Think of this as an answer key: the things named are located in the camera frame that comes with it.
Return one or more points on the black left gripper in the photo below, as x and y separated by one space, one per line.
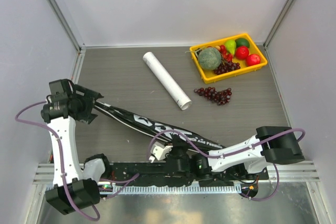
89 97

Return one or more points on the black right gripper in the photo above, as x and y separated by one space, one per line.
177 144

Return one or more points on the black racket bag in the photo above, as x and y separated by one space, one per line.
151 127

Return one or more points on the white shuttlecock tube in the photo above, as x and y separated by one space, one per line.
167 81

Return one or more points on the yellow plastic tray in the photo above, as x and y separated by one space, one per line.
208 76

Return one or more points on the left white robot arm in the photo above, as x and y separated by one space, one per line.
75 186

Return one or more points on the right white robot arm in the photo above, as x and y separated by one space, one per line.
271 145

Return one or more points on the dark red grape bunch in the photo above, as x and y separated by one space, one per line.
220 97

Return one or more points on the grape bunch in tray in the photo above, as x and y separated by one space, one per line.
226 67

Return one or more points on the green netted melon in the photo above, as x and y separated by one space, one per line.
209 58

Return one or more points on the red cherries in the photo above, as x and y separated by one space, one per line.
226 55

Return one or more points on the red pomegranate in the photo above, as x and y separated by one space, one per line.
253 59

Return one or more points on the red apple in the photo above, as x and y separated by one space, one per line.
242 53

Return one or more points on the green pear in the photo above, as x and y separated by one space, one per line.
230 46

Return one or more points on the green lime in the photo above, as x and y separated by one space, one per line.
242 42

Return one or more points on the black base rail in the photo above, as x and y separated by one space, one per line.
163 174

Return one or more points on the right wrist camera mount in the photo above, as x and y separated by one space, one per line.
158 152

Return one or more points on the white slotted cable duct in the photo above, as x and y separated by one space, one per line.
194 188

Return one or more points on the aluminium frame bars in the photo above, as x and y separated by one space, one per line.
62 12

